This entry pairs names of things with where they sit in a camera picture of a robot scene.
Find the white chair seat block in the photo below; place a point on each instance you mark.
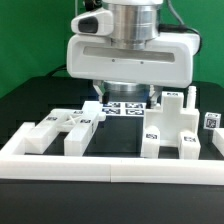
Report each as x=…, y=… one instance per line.
x=166, y=121

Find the white paper marker sheet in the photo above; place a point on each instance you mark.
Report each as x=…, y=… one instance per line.
x=129, y=109

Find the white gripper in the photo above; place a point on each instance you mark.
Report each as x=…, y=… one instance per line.
x=123, y=44

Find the white chair back frame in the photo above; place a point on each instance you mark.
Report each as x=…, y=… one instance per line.
x=79, y=126

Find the white U-shaped fence frame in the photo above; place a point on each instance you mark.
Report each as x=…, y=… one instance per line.
x=16, y=164

